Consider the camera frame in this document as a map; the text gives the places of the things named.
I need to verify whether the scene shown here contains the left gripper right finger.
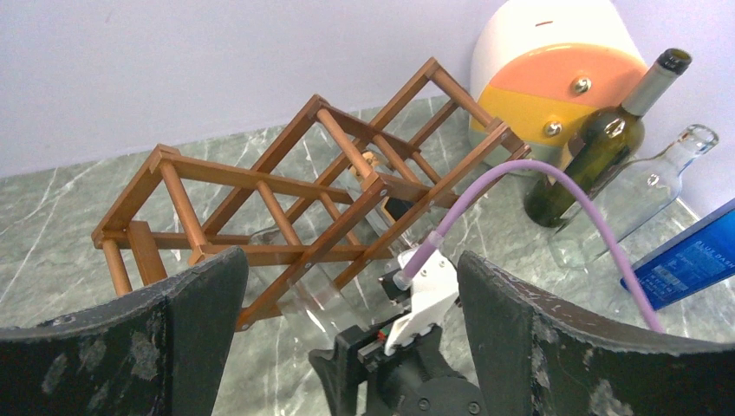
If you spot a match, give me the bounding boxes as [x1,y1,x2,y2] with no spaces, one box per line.
[457,251,734,415]

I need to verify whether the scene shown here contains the blue square bottle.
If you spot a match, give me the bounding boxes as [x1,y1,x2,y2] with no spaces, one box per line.
[633,200,734,311]

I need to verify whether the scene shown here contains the clear tall glass bottle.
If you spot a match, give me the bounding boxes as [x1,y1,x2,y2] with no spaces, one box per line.
[243,223,400,350]

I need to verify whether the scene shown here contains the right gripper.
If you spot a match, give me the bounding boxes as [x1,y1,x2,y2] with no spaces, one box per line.
[308,326,489,415]

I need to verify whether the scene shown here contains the cream orange yellow cylinder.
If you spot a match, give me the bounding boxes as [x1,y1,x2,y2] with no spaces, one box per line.
[469,1,647,163]

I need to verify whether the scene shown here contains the olive green wine bottle right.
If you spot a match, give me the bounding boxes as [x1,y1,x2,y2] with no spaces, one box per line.
[524,48,693,228]

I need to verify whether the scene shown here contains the brown wooden wine rack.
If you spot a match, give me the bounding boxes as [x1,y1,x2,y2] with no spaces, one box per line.
[91,57,530,332]

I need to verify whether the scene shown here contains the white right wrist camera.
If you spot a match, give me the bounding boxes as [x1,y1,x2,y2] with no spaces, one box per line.
[384,250,459,355]

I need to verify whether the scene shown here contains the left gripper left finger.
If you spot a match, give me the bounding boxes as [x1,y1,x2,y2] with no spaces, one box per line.
[1,247,249,415]

